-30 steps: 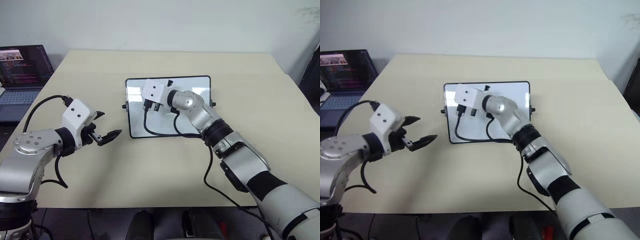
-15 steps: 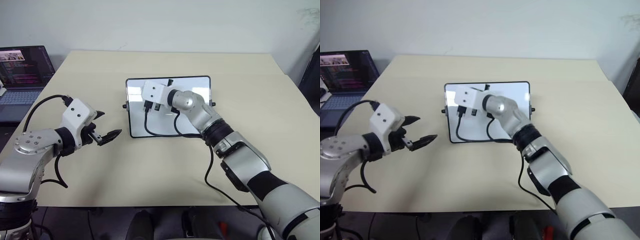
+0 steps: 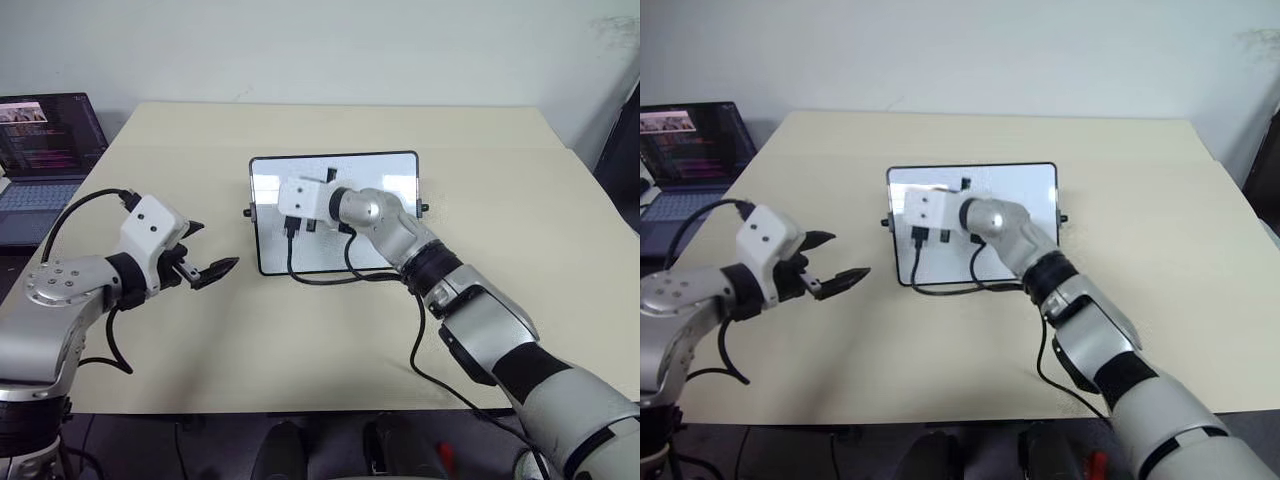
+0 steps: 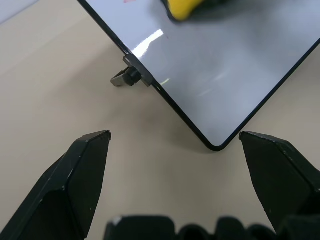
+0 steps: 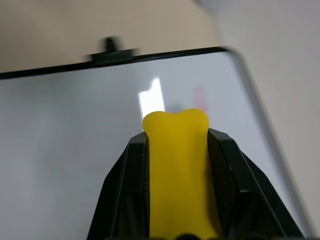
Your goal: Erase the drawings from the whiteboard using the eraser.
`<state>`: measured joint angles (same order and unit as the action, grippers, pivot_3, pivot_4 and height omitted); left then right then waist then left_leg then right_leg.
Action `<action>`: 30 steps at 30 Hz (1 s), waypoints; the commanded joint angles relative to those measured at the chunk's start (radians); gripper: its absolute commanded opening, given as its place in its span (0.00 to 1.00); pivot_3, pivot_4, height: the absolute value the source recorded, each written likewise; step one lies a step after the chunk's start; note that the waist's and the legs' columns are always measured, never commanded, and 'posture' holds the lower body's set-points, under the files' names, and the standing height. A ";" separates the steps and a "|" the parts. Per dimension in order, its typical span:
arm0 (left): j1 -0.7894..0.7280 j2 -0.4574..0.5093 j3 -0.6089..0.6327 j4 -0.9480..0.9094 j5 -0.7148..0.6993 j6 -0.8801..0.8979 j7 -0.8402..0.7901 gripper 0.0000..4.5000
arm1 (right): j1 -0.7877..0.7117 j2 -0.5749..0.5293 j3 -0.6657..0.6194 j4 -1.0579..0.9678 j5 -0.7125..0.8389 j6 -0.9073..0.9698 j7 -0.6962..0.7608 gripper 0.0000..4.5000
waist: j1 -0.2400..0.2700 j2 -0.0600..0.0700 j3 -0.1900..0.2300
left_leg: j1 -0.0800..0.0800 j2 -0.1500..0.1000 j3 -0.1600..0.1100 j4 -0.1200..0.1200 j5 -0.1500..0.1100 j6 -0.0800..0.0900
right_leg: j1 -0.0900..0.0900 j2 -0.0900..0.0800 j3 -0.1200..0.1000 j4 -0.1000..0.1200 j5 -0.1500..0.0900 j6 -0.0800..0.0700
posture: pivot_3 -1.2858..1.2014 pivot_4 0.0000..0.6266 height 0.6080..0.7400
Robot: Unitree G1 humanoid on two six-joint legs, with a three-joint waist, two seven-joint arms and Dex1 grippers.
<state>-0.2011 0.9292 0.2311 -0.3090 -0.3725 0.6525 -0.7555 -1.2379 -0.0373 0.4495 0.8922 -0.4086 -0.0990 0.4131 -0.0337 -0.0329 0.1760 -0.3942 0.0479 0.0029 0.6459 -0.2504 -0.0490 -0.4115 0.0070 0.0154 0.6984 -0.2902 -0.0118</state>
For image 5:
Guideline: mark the yellow bone-shaped eraser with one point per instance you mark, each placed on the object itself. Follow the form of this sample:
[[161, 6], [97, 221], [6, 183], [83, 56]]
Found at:
[[177, 170]]

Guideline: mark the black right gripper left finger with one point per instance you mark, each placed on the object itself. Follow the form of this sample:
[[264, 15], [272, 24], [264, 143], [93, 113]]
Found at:
[[126, 185]]

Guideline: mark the black-framed whiteboard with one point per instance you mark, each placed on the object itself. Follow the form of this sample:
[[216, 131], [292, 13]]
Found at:
[[62, 150]]

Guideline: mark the black whiteboard clip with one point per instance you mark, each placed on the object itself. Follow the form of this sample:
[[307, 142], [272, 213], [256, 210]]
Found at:
[[111, 51]]

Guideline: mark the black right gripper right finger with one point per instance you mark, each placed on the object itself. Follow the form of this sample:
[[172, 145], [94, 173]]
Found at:
[[232, 180]]

